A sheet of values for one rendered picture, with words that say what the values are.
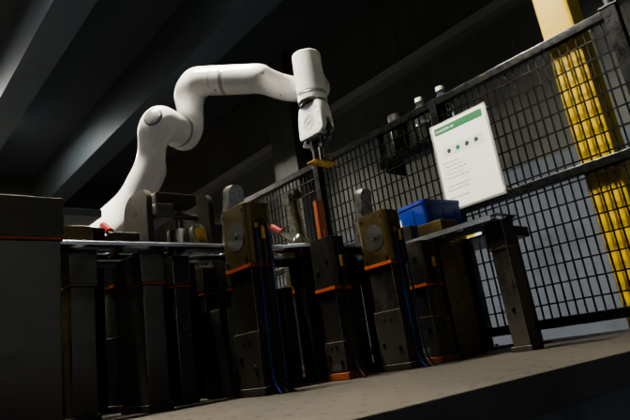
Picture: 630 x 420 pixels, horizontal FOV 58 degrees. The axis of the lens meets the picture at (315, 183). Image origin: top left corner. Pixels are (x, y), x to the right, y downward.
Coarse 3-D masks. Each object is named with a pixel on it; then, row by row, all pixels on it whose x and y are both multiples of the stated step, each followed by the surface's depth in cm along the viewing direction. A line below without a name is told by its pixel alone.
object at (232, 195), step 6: (228, 186) 115; (234, 186) 114; (228, 192) 113; (234, 192) 114; (240, 192) 115; (228, 198) 113; (234, 198) 114; (240, 198) 115; (228, 204) 113; (234, 204) 114; (222, 234) 113; (222, 240) 113; (222, 246) 113
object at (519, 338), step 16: (496, 224) 130; (512, 224) 131; (496, 240) 129; (512, 240) 129; (496, 256) 129; (512, 256) 128; (496, 272) 129; (512, 272) 126; (512, 288) 126; (512, 304) 125; (528, 304) 126; (512, 320) 125; (528, 320) 124; (512, 336) 125; (528, 336) 122
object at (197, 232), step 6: (192, 228) 139; (198, 228) 139; (204, 228) 141; (192, 234) 138; (198, 234) 138; (204, 234) 139; (192, 240) 138; (198, 240) 138; (204, 240) 139; (192, 252) 138; (198, 252) 136; (204, 252) 137; (198, 264) 135; (204, 264) 136; (210, 264) 137
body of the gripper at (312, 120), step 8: (304, 104) 159; (312, 104) 157; (320, 104) 156; (304, 112) 159; (312, 112) 157; (320, 112) 155; (328, 112) 157; (304, 120) 159; (312, 120) 156; (320, 120) 154; (328, 120) 157; (304, 128) 159; (312, 128) 156; (320, 128) 154; (304, 136) 158; (312, 136) 156
